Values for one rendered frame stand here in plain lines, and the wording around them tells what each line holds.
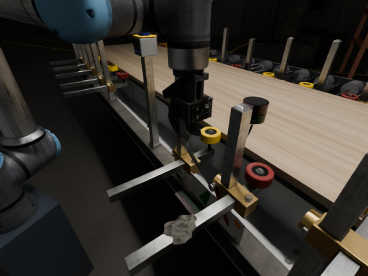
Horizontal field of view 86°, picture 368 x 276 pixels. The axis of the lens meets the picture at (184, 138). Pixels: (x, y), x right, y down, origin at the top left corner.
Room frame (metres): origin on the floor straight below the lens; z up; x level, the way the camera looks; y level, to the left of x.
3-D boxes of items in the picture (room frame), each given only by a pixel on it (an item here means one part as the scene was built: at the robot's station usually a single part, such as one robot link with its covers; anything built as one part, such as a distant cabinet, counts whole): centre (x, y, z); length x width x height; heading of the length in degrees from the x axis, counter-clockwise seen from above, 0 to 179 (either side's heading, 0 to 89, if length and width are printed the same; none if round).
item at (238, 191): (0.40, -0.15, 0.84); 0.14 x 0.06 x 0.05; 34
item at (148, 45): (0.84, 0.15, 1.18); 0.07 x 0.07 x 0.08; 34
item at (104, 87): (1.37, 0.62, 0.82); 0.44 x 0.03 x 0.04; 124
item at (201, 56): (0.46, -0.01, 1.21); 0.10 x 0.09 x 0.05; 124
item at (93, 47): (1.66, 0.71, 0.91); 0.04 x 0.04 x 0.48; 34
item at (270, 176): (0.43, -0.22, 0.85); 0.08 x 0.08 x 0.11
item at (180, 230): (0.27, 0.00, 0.87); 0.09 x 0.07 x 0.02; 124
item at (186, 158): (0.60, -0.01, 0.80); 0.14 x 0.06 x 0.05; 34
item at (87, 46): (1.87, 0.84, 0.89); 0.04 x 0.04 x 0.48; 34
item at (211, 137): (0.65, -0.10, 0.85); 0.08 x 0.08 x 0.11
